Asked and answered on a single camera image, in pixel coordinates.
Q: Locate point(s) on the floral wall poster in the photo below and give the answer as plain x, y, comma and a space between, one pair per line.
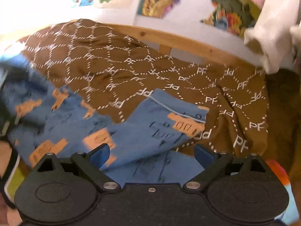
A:
232, 9

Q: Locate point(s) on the white cloth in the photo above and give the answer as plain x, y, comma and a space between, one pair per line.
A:
275, 28

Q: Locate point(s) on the yellow wall poster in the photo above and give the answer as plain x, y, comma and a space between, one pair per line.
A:
160, 0

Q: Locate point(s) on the blue pants with orange print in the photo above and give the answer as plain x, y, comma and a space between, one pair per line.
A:
145, 131

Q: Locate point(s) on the colourful striped sheet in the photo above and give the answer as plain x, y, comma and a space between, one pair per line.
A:
279, 173

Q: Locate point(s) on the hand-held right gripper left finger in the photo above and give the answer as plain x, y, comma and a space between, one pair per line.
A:
100, 155

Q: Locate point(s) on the brown patterned blanket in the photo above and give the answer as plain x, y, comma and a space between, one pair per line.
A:
145, 75

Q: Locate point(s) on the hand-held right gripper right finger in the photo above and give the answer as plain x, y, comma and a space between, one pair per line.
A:
203, 155

